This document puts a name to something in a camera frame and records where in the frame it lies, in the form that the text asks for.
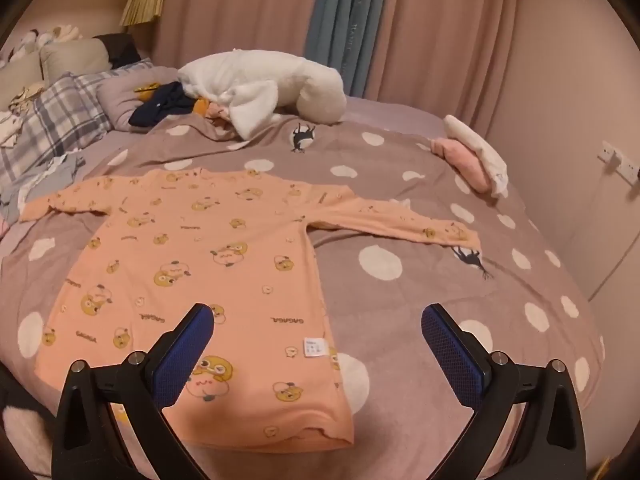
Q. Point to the lilac pillow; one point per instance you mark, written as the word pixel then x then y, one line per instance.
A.
pixel 117 100

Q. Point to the lilac bed sheet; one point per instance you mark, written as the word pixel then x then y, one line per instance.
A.
pixel 390 112

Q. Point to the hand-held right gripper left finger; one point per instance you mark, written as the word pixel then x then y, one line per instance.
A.
pixel 184 355

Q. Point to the peach cartoon print shirt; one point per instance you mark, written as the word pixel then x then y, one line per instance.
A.
pixel 200 260

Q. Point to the white fluffy cloth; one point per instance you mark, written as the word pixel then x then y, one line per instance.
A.
pixel 22 440

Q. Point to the grey-blue clothes heap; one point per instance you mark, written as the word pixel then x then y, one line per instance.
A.
pixel 45 177

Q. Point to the pink curtain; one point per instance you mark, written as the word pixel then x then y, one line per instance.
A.
pixel 235 5
pixel 435 35

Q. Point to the blue curtain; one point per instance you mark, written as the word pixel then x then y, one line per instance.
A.
pixel 335 25

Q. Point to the white printed clothes heap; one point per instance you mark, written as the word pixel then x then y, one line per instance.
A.
pixel 15 122

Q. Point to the navy cloth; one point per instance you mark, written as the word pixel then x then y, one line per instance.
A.
pixel 160 105

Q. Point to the white wall socket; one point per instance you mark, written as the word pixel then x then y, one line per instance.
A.
pixel 630 167
pixel 610 151

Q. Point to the white plush robe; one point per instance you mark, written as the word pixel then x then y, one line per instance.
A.
pixel 260 75

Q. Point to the beige pillow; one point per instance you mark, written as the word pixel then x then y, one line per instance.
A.
pixel 75 57
pixel 17 77

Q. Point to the small orange cloth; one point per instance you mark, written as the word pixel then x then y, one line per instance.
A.
pixel 200 107

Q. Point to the mauve polka dot blanket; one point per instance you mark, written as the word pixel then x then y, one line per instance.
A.
pixel 400 200

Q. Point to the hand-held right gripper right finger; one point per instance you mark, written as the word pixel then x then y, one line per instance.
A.
pixel 450 355

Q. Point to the pile of plush toys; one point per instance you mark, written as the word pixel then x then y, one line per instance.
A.
pixel 45 37

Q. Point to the crumpled pink cloth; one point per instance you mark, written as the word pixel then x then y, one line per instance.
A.
pixel 219 110

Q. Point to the grey plaid pillow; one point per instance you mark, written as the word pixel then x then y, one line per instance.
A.
pixel 55 115

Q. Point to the dark brown pillow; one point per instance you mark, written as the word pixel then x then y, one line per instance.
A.
pixel 122 50

